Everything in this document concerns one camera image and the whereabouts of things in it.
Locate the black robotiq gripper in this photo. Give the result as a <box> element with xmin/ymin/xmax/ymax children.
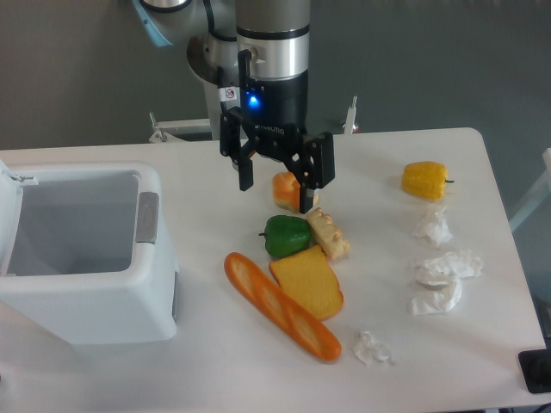
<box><xmin>220</xmin><ymin>49</ymin><xmax>336</xmax><ymax>214</ymax></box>

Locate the upper crumpled white tissue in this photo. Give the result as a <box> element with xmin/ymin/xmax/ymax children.
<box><xmin>412</xmin><ymin>205</ymin><xmax>453</xmax><ymax>250</ymax></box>

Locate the yellow toast bread slice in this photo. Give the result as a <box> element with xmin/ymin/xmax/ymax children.
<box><xmin>269</xmin><ymin>245</ymin><xmax>344</xmax><ymax>320</ymax></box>

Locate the round knotted bread roll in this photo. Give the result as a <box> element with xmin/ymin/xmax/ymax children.
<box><xmin>271</xmin><ymin>171</ymin><xmax>301</xmax><ymax>213</ymax></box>

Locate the white open trash bin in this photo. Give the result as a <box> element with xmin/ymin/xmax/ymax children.
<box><xmin>1</xmin><ymin>161</ymin><xmax>179</xmax><ymax>344</ymax></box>

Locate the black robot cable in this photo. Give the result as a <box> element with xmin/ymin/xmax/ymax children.
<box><xmin>217</xmin><ymin>66</ymin><xmax>233</xmax><ymax>114</ymax></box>

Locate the white frame at right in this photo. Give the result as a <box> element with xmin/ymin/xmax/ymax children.
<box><xmin>509</xmin><ymin>148</ymin><xmax>550</xmax><ymax>232</ymax></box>

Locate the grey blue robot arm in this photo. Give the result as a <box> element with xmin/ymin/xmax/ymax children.
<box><xmin>133</xmin><ymin>1</ymin><xmax>335</xmax><ymax>213</ymax></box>

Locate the long orange baguette bread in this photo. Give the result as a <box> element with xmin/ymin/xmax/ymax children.
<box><xmin>224</xmin><ymin>252</ymin><xmax>342</xmax><ymax>362</ymax></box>

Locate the yellow bell pepper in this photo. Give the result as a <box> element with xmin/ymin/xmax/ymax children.
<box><xmin>401</xmin><ymin>161</ymin><xmax>454</xmax><ymax>200</ymax></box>

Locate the small crumpled white tissue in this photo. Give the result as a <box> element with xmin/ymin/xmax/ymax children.
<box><xmin>351</xmin><ymin>330</ymin><xmax>393</xmax><ymax>367</ymax></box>

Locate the black device at edge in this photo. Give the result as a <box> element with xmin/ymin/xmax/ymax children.
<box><xmin>518</xmin><ymin>349</ymin><xmax>550</xmax><ymax>394</ymax></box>

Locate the beige crusty bread piece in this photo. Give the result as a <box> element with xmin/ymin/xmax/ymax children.
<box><xmin>306</xmin><ymin>207</ymin><xmax>350</xmax><ymax>260</ymax></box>

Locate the middle crumpled white tissue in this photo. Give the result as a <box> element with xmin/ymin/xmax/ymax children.
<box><xmin>408</xmin><ymin>250</ymin><xmax>484</xmax><ymax>316</ymax></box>

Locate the green bell pepper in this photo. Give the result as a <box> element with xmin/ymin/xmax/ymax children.
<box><xmin>259</xmin><ymin>215</ymin><xmax>312</xmax><ymax>258</ymax></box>

